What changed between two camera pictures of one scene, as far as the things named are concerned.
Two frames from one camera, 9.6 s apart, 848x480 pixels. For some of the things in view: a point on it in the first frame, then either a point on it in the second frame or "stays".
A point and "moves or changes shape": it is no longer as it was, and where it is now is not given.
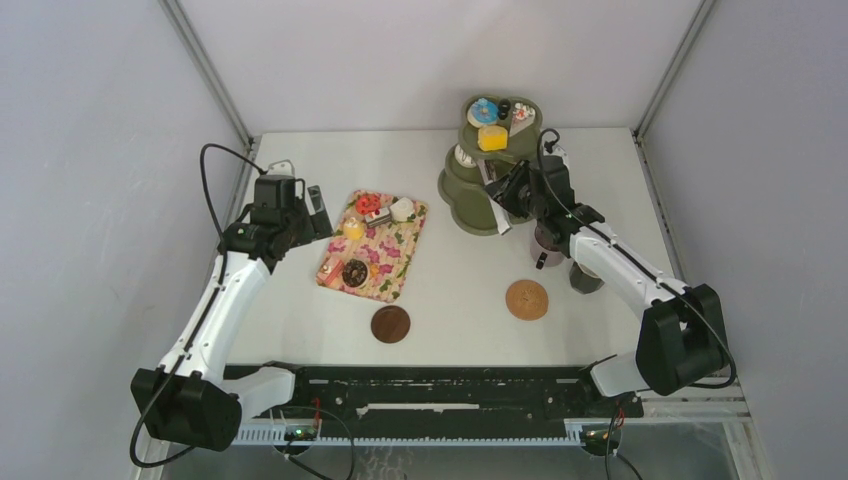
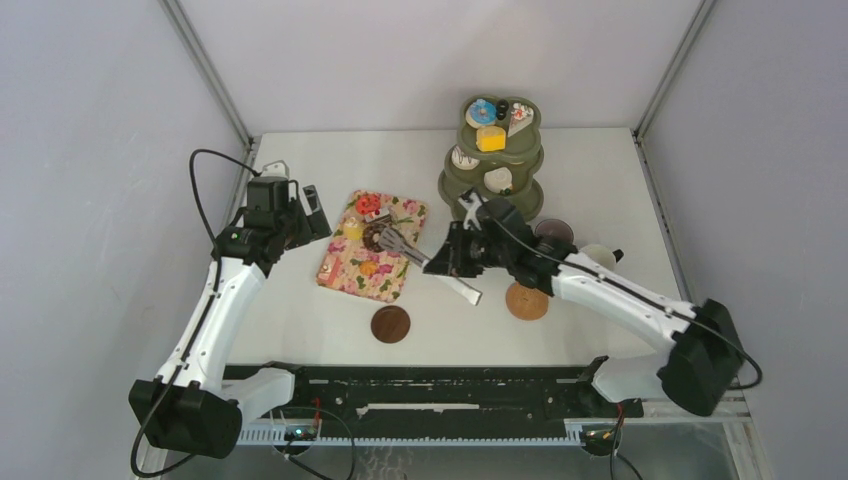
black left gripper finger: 314,226 stays
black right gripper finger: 513,190 → 447,260
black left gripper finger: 315,200 stays
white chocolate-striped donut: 463,158 stays
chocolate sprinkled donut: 355,273 → 367,238
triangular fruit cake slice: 522,117 stays
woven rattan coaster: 527,300 stays
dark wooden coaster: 390,324 stays
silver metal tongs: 488,169 → 390,239
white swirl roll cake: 401,209 moves or changes shape
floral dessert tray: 372,245 stays
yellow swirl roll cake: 492,138 stays
